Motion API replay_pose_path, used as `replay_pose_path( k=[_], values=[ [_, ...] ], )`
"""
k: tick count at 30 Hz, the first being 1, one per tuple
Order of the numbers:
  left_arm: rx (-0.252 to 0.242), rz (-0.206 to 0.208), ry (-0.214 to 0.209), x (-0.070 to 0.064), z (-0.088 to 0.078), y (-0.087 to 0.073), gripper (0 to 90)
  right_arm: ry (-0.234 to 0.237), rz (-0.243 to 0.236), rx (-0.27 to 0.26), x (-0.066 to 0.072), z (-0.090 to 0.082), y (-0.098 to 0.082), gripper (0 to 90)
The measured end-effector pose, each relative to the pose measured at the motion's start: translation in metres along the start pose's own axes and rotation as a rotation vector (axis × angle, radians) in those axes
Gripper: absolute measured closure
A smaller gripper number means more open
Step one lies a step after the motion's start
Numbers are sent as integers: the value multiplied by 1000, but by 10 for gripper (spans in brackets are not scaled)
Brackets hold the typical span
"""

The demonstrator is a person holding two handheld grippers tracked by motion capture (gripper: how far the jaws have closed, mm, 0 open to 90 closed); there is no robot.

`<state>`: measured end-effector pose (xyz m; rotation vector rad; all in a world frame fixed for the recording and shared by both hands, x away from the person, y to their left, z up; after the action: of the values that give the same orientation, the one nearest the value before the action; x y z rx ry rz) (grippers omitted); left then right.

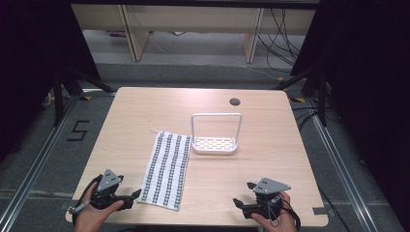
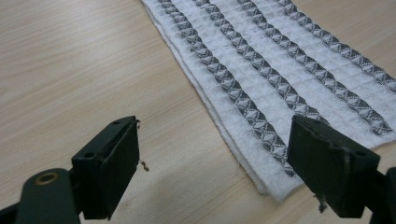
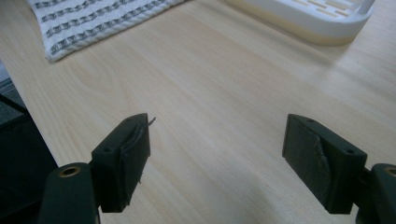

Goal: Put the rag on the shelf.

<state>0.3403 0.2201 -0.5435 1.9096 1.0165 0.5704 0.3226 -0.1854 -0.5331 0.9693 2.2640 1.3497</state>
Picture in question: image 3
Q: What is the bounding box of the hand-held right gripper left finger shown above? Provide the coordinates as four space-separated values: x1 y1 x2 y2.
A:
91 112 157 214

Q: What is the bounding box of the white slotted plastic tray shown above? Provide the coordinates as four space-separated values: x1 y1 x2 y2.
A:
223 0 376 47

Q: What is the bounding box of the white grey striped cloth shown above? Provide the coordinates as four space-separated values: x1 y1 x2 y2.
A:
27 0 188 63

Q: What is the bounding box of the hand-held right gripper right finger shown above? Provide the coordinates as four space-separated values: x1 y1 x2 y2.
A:
281 113 368 215

